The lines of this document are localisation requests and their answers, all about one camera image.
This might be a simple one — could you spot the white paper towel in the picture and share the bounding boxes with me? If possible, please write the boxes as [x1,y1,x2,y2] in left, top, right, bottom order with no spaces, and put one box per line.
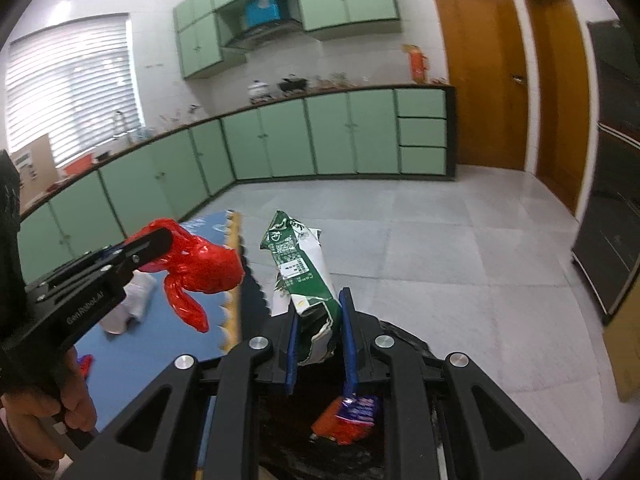
[100,271,157,335]

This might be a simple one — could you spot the red plastic bag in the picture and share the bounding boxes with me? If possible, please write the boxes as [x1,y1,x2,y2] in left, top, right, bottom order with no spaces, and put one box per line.
[126,218,244,333]

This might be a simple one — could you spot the wooden door right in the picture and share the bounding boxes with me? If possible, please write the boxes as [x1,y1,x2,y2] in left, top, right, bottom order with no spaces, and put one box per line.
[525,0,590,214]

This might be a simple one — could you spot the black trash bin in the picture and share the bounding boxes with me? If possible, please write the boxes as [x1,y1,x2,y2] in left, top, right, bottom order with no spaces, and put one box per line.
[249,309,446,480]

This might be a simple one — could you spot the person left hand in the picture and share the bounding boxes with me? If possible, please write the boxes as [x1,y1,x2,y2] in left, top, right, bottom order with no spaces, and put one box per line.
[1,347,96,463]

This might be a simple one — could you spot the blue patterned table mat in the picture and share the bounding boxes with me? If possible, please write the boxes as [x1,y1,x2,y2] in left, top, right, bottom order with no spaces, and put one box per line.
[74,209,244,434]

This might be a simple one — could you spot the white window blinds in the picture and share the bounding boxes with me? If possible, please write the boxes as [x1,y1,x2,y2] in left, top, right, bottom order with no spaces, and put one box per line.
[4,13,144,167]

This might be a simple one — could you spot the white cooking pot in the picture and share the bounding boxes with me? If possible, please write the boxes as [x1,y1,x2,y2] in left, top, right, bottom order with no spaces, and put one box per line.
[247,80,273,105]

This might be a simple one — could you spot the wooden door left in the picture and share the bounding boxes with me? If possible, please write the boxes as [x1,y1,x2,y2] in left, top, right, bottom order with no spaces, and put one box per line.
[435,0,528,170]

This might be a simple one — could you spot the green white carton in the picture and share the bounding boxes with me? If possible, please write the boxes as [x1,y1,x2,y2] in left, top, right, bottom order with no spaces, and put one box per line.
[260,210,342,365]

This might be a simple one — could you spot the blue box on hood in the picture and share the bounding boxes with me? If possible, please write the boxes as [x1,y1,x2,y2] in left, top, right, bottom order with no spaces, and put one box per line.
[245,0,284,28]

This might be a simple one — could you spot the chrome sink faucet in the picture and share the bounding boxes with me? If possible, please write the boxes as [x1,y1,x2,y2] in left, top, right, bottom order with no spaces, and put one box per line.
[112,110,130,144]

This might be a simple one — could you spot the orange thermos flask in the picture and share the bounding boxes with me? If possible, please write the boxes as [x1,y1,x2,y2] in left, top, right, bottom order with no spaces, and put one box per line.
[402,44,428,84]

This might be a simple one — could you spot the black range hood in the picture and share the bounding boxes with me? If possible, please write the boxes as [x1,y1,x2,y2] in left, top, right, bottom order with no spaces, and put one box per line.
[224,18,304,51]

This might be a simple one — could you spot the wooden door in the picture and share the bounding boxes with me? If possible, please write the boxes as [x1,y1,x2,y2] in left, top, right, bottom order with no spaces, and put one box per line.
[435,0,528,170]
[525,0,590,214]

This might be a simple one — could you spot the blue red snack wrapper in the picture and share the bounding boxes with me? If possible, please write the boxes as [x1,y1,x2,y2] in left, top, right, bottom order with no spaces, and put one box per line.
[77,354,94,382]

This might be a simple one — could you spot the brown cardboard box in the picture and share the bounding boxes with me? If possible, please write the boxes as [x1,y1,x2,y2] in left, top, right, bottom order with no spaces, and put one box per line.
[10,134,58,214]

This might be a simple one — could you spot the black glass cabinet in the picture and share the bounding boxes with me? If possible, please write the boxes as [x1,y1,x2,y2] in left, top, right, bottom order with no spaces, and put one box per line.
[572,21,639,324]

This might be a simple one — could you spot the black wok pan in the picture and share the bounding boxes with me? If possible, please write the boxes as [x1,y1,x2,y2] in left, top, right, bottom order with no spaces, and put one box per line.
[278,74,308,96]

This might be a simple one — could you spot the blue cracker snack bag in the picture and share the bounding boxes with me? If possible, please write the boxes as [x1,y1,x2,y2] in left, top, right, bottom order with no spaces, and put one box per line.
[311,396,378,445]

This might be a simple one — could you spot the green lower kitchen cabinets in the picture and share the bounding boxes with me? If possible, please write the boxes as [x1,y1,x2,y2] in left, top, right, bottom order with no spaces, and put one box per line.
[18,84,457,281]

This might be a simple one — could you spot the green upper wall cabinets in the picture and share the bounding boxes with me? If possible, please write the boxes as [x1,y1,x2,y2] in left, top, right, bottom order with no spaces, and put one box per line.
[174,0,401,80]

